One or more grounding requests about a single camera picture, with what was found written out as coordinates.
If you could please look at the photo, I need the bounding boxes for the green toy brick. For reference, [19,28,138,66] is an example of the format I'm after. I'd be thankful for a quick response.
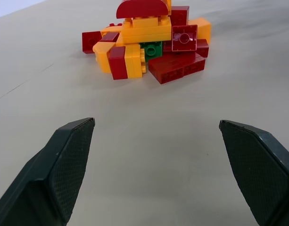
[139,41,163,63]

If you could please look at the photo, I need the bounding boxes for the dark red plastic brick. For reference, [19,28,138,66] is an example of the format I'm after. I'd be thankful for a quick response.
[195,39,210,58]

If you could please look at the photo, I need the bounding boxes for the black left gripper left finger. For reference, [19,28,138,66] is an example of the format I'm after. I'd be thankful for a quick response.
[0,117,96,226]

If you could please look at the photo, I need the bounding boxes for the red rectangular block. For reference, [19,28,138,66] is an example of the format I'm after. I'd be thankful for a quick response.
[108,46,129,81]

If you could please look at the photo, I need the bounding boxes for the long red block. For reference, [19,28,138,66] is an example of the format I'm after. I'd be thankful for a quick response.
[148,52,206,85]

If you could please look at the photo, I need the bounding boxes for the red half-round block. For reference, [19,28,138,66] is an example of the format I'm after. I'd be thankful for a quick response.
[116,0,169,19]

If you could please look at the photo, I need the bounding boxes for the yellow curved block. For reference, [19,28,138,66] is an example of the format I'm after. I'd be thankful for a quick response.
[92,41,117,74]

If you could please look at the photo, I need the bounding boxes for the small red square block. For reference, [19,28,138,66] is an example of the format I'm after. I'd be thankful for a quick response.
[82,31,102,55]

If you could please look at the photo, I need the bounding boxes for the yellow rectangular block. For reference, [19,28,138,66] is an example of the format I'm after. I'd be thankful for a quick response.
[187,17,212,44]

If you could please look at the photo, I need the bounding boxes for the long yellow block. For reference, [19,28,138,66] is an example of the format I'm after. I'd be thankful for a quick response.
[115,17,172,47]

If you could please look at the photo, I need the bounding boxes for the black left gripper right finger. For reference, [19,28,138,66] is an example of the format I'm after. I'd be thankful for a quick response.
[218,120,289,226]

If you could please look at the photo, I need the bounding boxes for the orange plastic building brick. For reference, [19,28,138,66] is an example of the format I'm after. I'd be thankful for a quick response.
[131,15,159,29]

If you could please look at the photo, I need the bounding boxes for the red square hollow block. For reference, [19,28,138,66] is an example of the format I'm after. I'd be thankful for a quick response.
[171,24,198,52]

